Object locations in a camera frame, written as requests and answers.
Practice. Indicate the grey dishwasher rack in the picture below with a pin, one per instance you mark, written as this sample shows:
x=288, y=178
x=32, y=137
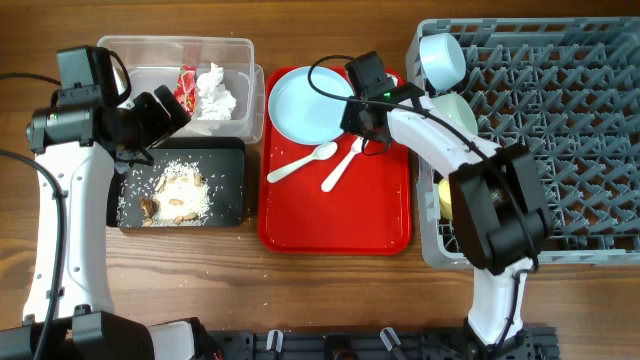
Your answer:
x=567, y=88

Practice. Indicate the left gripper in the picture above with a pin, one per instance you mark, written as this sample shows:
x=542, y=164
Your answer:
x=161, y=123

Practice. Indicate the cream plastic fork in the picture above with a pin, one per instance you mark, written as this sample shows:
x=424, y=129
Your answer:
x=332, y=179

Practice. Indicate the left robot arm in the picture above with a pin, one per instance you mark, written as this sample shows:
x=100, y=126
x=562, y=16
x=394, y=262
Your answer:
x=91, y=131

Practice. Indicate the yellow plastic cup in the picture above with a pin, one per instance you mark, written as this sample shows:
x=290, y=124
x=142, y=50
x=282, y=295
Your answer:
x=444, y=196

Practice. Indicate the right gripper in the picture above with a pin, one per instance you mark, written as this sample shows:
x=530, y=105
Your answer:
x=348, y=123

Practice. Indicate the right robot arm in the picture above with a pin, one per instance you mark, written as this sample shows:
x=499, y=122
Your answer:
x=500, y=214

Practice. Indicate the cream plastic spoon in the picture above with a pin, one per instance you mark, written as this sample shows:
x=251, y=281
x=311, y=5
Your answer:
x=321, y=152

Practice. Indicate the clear plastic bin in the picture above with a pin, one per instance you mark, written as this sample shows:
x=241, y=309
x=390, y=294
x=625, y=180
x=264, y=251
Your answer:
x=152, y=61

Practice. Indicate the black plastic tray bin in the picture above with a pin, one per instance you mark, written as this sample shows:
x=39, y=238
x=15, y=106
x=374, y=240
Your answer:
x=222, y=158

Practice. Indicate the mint green bowl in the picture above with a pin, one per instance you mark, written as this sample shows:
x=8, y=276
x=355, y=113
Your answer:
x=457, y=109

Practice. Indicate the red serving tray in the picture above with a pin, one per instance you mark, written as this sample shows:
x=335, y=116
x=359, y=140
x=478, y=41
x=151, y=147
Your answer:
x=368, y=212

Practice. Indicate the red snack wrapper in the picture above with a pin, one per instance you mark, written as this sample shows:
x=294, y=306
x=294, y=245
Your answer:
x=186, y=89

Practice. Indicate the light blue plate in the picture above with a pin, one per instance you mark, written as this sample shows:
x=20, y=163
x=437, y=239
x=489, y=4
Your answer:
x=301, y=114

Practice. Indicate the white tissue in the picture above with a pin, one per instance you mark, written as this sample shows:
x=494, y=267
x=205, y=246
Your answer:
x=214, y=102

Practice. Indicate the rice and food scraps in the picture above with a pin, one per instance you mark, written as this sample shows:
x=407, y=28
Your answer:
x=170, y=194

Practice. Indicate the light blue bowl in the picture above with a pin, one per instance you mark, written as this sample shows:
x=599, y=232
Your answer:
x=442, y=60

